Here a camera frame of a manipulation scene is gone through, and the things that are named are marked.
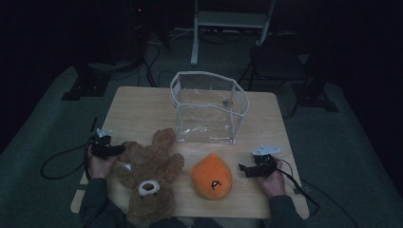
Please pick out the brown teddy bear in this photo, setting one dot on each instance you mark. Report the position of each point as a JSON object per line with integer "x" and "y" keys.
{"x": 149, "y": 171}

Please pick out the white metal stand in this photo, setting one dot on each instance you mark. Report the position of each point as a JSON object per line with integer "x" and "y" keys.
{"x": 228, "y": 19}

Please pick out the grey table grommet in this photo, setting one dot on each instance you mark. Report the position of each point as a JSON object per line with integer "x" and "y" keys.
{"x": 225, "y": 102}

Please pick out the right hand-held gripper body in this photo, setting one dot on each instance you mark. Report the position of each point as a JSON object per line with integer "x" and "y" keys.
{"x": 264, "y": 166}

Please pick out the person's right hand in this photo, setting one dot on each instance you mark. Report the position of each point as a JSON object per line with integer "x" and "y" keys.
{"x": 274, "y": 185}

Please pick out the black tape strip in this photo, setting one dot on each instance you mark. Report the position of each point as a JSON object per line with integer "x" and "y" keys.
{"x": 93, "y": 124}

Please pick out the clear plastic bin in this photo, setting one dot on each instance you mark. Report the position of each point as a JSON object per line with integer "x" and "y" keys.
{"x": 206, "y": 126}

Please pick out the person's left hand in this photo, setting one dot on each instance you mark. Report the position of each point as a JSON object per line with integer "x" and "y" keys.
{"x": 99, "y": 167}

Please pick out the orange plush toy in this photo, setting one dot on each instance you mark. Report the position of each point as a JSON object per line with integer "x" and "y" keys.
{"x": 210, "y": 177}

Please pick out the black folding chair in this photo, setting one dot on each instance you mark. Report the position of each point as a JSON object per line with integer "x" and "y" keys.
{"x": 275, "y": 63}

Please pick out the black stand base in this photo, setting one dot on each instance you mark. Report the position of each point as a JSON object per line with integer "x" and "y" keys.
{"x": 85, "y": 84}
{"x": 313, "y": 95}

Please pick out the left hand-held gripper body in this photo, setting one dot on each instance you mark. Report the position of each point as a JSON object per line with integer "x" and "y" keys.
{"x": 103, "y": 148}

